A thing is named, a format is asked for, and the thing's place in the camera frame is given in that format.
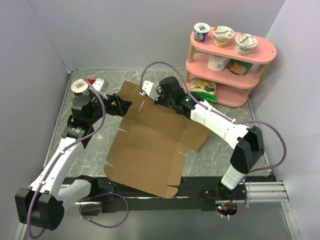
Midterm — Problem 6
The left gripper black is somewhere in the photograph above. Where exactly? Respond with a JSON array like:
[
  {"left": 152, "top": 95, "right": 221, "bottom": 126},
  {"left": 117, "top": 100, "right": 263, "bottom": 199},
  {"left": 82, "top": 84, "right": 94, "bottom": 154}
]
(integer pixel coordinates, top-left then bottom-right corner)
[{"left": 86, "top": 90, "right": 131, "bottom": 125}]

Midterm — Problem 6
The brown cardboard box sheet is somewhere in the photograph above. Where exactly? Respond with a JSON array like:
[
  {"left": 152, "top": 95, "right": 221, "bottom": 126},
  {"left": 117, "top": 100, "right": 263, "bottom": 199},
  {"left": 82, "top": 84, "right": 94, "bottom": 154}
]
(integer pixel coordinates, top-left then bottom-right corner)
[{"left": 104, "top": 81, "right": 210, "bottom": 198}]

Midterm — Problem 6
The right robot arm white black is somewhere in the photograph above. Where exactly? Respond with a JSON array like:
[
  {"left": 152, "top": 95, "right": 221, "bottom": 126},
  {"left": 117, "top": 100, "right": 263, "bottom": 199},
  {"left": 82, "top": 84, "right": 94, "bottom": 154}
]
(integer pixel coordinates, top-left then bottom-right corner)
[{"left": 145, "top": 76, "right": 265, "bottom": 200}]

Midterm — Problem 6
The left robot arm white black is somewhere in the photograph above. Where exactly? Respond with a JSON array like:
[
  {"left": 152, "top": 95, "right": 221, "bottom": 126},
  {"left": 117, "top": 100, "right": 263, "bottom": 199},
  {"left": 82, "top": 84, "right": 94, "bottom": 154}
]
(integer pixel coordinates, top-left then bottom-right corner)
[{"left": 14, "top": 93, "right": 133, "bottom": 231}]

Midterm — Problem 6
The green chips bag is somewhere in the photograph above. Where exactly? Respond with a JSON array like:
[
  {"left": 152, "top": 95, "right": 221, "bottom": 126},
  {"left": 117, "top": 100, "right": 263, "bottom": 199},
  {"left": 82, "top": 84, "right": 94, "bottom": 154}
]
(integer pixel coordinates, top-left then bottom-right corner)
[{"left": 188, "top": 77, "right": 217, "bottom": 103}]

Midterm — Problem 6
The black white can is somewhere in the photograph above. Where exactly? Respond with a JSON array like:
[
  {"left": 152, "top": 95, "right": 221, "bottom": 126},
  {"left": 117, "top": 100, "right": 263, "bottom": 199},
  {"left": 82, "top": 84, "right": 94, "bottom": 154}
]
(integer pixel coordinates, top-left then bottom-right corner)
[{"left": 70, "top": 78, "right": 91, "bottom": 97}]

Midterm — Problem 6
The white cup middle shelf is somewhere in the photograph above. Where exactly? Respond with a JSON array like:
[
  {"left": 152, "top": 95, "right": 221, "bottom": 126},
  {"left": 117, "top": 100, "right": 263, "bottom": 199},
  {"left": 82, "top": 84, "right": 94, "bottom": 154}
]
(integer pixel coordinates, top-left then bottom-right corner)
[{"left": 207, "top": 54, "right": 228, "bottom": 72}]

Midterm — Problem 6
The pink three-tier shelf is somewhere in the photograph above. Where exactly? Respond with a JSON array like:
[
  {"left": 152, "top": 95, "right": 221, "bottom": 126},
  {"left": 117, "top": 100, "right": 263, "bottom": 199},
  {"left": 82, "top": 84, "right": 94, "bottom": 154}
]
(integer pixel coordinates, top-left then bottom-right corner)
[{"left": 184, "top": 27, "right": 277, "bottom": 107}]

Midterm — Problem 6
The blue white yogurt cup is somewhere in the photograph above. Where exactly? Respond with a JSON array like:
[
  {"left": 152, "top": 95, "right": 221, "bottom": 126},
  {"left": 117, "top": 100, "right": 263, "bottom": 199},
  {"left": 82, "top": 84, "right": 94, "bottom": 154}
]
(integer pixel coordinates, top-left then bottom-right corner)
[{"left": 193, "top": 22, "right": 211, "bottom": 43}]

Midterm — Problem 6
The green orange package middle shelf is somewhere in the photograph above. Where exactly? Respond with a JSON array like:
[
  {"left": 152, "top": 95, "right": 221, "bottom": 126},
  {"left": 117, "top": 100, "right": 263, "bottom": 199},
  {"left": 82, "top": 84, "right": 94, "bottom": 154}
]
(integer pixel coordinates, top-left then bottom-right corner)
[{"left": 228, "top": 58, "right": 253, "bottom": 76}]

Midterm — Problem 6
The orange Chobani yogurt cup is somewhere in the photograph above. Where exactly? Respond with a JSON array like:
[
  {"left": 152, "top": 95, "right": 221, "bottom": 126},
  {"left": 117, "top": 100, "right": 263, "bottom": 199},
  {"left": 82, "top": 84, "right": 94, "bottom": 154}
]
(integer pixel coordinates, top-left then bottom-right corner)
[{"left": 213, "top": 25, "right": 235, "bottom": 48}]

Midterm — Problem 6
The white Chobani yogurt cup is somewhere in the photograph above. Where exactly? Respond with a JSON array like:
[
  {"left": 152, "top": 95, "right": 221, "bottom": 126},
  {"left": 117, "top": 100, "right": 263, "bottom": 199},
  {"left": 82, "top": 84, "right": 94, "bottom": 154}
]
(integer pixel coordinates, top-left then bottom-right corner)
[{"left": 234, "top": 33, "right": 258, "bottom": 56}]

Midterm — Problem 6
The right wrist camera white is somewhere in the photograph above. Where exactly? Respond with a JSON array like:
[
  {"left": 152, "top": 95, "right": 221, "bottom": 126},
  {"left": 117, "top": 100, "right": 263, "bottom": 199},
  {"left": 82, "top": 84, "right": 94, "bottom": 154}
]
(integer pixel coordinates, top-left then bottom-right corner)
[{"left": 139, "top": 80, "right": 154, "bottom": 97}]

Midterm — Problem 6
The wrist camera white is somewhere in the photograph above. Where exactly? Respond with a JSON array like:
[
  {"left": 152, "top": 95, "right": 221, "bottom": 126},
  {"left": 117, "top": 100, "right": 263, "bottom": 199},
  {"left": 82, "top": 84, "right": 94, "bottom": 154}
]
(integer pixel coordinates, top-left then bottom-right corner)
[
  {"left": 93, "top": 78, "right": 109, "bottom": 93},
  {"left": 139, "top": 80, "right": 154, "bottom": 97}
]

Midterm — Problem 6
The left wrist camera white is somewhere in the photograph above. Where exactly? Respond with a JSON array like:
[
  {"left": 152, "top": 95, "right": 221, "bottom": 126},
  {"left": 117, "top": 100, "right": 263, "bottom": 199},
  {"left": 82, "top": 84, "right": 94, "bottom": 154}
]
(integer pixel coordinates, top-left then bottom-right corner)
[{"left": 93, "top": 78, "right": 109, "bottom": 93}]

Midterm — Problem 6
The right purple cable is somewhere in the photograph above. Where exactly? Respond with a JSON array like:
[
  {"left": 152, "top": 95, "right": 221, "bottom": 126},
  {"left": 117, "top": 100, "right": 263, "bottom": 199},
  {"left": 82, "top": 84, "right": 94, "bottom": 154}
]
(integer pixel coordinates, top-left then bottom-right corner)
[{"left": 140, "top": 61, "right": 288, "bottom": 176}]

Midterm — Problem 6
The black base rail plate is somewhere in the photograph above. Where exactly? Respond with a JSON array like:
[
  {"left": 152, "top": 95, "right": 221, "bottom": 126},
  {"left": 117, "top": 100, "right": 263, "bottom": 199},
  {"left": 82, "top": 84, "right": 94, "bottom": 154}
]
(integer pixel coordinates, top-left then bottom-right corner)
[{"left": 61, "top": 174, "right": 277, "bottom": 215}]

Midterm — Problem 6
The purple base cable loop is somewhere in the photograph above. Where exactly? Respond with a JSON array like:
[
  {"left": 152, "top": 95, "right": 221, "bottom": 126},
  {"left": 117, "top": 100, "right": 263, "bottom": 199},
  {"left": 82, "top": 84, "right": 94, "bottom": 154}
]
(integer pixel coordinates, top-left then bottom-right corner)
[{"left": 78, "top": 192, "right": 131, "bottom": 229}]

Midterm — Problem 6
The aluminium frame rail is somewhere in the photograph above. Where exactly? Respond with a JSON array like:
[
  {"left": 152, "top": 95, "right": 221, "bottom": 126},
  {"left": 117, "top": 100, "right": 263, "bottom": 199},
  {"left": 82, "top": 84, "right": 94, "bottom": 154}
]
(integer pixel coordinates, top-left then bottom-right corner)
[{"left": 245, "top": 181, "right": 301, "bottom": 240}]

